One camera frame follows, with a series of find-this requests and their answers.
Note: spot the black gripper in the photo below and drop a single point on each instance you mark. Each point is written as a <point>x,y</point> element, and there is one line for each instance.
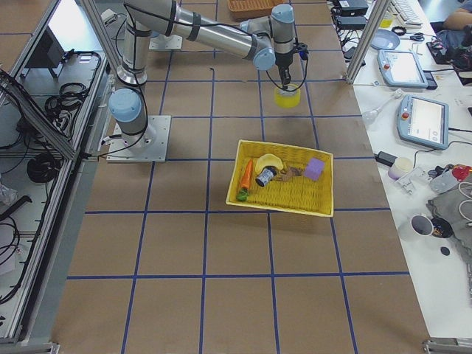
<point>282,61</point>

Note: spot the yellow tape roll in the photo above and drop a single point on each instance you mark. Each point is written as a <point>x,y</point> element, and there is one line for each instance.
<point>288,98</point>

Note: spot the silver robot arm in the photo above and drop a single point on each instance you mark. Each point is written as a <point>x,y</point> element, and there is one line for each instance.
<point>267,42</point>

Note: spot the yellow toy banana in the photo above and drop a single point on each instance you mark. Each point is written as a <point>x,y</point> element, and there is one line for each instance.
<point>268,160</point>

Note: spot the brown wicker basket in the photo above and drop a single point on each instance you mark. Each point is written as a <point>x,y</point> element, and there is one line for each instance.
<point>239,6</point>

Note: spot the purple foam block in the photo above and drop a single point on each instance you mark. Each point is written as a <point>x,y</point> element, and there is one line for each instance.
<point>314,169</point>

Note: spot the brown toy root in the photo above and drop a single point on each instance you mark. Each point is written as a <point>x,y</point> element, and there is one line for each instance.
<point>289,173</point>

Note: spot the small blue can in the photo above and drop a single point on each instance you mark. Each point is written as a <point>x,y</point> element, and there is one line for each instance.
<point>267,174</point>

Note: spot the yellow plastic basket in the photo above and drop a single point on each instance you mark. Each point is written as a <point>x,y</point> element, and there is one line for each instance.
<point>300,194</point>

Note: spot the blue plate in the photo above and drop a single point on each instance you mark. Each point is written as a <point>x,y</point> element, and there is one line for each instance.
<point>385,39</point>

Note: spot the left teach pendant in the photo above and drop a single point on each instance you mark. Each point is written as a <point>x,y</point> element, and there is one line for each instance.
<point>401,69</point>

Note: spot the teach pendant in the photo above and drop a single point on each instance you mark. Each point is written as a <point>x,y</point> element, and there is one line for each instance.
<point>401,69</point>
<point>423,122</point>

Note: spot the orange toy carrot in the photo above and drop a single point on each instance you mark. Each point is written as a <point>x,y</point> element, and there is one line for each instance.
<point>245,182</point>

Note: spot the black power adapter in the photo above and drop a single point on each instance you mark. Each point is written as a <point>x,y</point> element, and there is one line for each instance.
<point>385,158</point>

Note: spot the right teach pendant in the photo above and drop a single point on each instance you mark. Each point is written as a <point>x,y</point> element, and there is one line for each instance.
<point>423,122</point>

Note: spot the white mug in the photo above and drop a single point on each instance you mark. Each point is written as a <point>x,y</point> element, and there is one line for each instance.
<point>417,227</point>

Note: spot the aluminium frame post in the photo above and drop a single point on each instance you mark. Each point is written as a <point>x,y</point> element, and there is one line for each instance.
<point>379,8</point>

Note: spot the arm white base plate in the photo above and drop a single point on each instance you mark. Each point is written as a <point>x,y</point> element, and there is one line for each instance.
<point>161,43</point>
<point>152,147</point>

